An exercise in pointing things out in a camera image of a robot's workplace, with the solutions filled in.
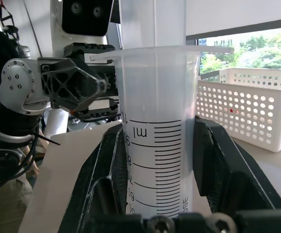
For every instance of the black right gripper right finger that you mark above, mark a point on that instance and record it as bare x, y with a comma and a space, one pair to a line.
230, 174

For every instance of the white perforated plastic basket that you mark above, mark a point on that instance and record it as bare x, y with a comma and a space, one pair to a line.
247, 114

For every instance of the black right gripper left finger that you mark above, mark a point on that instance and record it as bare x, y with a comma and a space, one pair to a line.
101, 174

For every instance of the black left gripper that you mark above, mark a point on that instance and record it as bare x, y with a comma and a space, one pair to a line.
101, 70

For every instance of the clear plastic measuring cylinder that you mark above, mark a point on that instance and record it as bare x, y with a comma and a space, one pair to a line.
155, 97

